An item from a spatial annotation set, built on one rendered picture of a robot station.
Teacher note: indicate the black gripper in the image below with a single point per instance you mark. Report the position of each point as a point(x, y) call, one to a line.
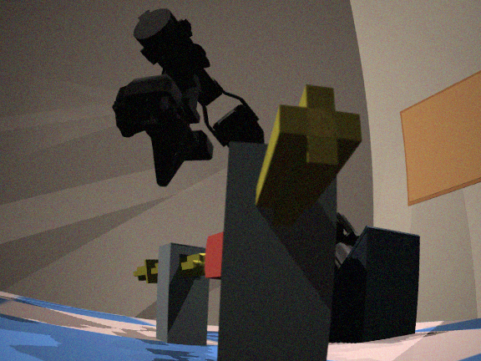
point(172, 98)

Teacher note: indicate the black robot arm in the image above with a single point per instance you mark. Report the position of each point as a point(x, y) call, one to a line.
point(166, 41)

